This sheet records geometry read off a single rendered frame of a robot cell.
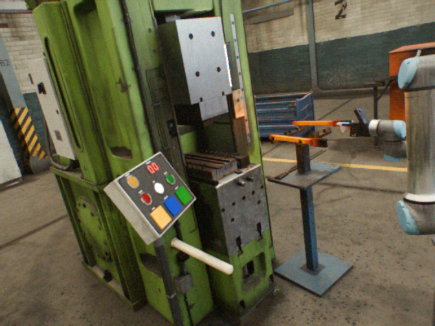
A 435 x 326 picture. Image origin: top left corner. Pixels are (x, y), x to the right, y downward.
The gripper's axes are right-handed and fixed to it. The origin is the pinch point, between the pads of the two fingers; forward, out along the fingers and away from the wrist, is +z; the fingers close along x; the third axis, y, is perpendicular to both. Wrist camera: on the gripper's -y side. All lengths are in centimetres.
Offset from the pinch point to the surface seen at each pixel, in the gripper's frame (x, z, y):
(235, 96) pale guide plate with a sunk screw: -39, 46, -24
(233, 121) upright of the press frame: -42, 47, -9
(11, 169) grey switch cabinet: -129, 558, 79
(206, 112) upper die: -73, 31, -21
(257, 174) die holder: -46, 27, 23
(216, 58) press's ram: -61, 32, -47
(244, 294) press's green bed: -71, 27, 94
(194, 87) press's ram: -79, 30, -35
